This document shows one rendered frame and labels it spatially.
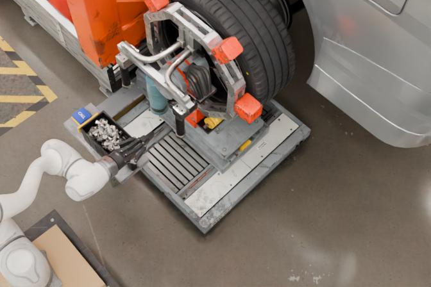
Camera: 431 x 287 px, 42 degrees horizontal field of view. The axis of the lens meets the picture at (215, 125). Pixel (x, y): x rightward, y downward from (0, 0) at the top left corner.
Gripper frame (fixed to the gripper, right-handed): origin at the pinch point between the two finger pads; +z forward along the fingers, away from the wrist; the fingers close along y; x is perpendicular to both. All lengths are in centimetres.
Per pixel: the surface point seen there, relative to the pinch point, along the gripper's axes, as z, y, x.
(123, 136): 2.9, 15.4, 15.5
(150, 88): 18.2, 16.2, -5.4
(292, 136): 88, -32, 40
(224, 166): 45, -18, 43
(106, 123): 1.7, 24.9, 14.0
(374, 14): 43, -53, -79
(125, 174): -4.6, 5.3, 27.4
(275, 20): 44, -19, -54
